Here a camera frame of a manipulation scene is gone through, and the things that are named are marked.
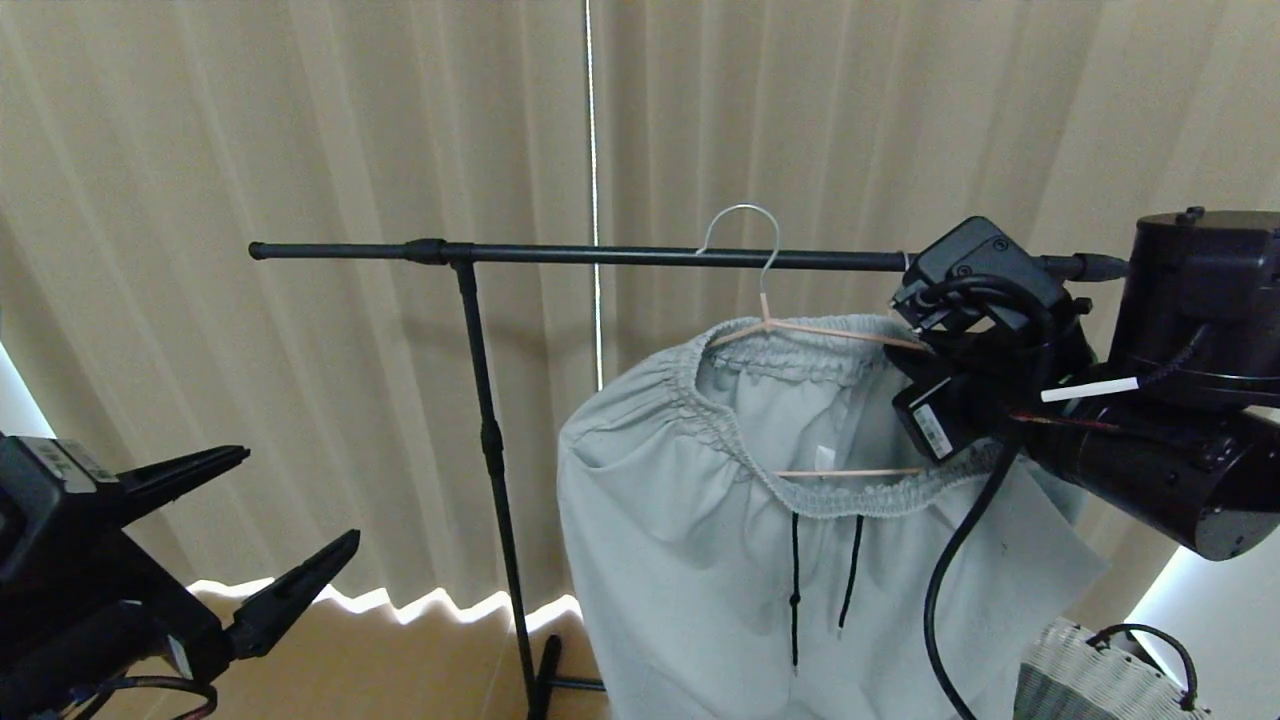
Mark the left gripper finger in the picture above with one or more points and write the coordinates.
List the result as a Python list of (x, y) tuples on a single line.
[(285, 600), (170, 480)]

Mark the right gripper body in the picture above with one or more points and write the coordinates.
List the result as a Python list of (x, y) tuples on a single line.
[(1180, 470)]

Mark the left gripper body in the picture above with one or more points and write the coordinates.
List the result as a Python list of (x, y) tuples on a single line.
[(70, 580)]

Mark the pink clothes hanger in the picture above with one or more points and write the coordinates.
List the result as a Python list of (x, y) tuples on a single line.
[(850, 334)]

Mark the pale grey shorts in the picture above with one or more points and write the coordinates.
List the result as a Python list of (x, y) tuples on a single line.
[(700, 560)]

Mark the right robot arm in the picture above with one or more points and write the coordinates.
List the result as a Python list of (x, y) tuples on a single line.
[(1200, 300)]

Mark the white laundry basket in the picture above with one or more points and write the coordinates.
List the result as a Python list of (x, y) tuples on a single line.
[(1060, 680)]

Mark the black clothes rack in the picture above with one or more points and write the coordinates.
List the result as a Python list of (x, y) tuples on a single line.
[(600, 256)]

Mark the beige curtain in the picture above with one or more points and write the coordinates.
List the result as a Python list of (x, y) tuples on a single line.
[(250, 120)]

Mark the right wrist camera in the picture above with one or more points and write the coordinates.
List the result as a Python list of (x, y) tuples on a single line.
[(975, 262)]

